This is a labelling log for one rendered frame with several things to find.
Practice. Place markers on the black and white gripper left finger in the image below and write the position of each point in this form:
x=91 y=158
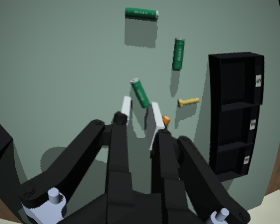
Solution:
x=44 y=197

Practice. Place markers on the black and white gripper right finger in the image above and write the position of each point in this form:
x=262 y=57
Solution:
x=209 y=198

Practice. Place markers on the black rack of labelled bins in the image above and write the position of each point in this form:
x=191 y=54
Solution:
x=231 y=126

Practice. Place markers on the brass bolt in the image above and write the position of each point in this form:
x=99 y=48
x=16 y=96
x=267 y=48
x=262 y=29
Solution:
x=189 y=101

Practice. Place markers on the green aa battery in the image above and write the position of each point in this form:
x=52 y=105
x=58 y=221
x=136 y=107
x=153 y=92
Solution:
x=140 y=93
x=141 y=13
x=178 y=53

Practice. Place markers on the orange cylinder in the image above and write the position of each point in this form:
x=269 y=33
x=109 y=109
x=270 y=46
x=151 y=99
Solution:
x=166 y=120

